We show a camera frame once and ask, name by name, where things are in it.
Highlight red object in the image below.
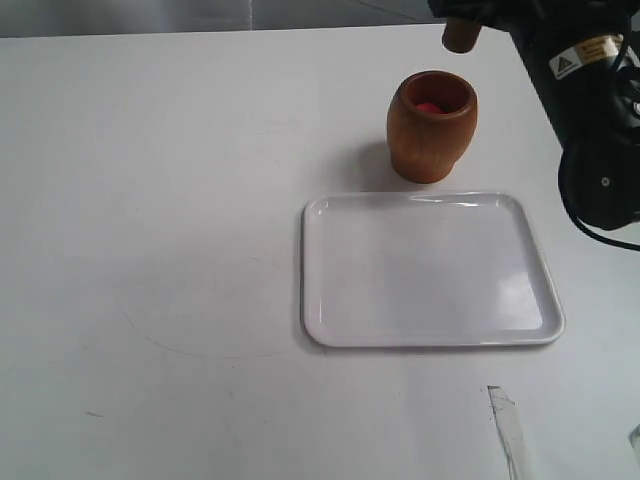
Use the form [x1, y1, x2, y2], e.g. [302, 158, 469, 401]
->
[416, 102, 444, 114]

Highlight white rectangular plastic tray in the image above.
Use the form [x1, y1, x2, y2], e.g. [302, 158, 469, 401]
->
[301, 192, 565, 348]

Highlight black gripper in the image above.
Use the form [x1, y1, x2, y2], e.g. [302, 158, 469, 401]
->
[428, 0, 512, 30]

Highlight brown wooden mortar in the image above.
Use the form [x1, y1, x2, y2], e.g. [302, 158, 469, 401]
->
[386, 70, 478, 184]

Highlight clear tape strip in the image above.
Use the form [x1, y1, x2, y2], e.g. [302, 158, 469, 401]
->
[487, 386, 534, 480]

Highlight brown wooden pestle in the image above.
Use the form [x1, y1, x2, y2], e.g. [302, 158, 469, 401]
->
[442, 18, 482, 54]

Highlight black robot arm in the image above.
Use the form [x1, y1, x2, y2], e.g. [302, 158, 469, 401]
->
[429, 1, 639, 231]

